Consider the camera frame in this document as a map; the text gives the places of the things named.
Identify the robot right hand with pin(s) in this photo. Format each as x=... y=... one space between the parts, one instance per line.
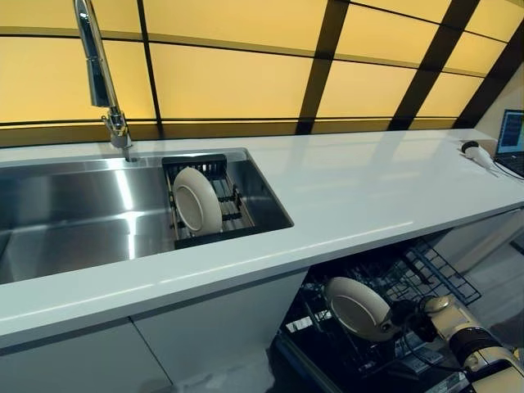
x=409 y=321

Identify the cream round plate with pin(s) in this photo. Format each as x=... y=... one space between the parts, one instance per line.
x=356 y=311
x=196 y=200

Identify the robot right arm silver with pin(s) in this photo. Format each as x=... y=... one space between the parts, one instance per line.
x=466 y=323

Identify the built-in dishwasher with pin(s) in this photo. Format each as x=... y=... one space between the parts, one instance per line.
x=327 y=368

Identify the white handheld device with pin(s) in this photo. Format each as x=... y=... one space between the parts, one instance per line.
x=477 y=153

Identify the black sink dish rack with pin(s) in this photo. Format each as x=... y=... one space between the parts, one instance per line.
x=237 y=217

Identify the dark laptop computer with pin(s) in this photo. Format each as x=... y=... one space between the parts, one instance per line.
x=511 y=131

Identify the white kitchen cabinet front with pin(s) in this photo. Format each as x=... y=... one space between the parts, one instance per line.
x=184 y=348

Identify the stainless steel sink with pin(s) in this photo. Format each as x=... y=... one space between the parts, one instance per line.
x=82 y=213

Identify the chrome kitchen faucet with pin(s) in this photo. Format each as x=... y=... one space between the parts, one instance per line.
x=98 y=82

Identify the yellow backlit window wall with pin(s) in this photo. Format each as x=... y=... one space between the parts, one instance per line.
x=245 y=73

